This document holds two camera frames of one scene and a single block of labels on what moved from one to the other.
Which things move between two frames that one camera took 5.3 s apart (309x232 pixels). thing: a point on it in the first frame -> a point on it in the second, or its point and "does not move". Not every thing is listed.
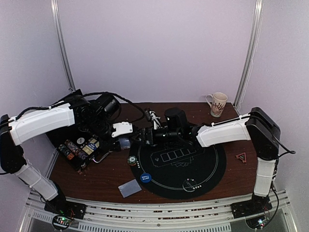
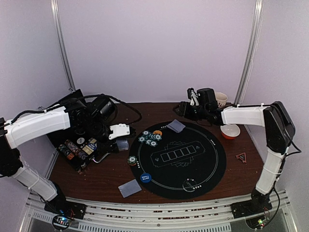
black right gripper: (147, 134) -> (187, 110)
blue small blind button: (146, 178) does not move
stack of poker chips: (132, 160) does not move
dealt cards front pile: (129, 188) does not move
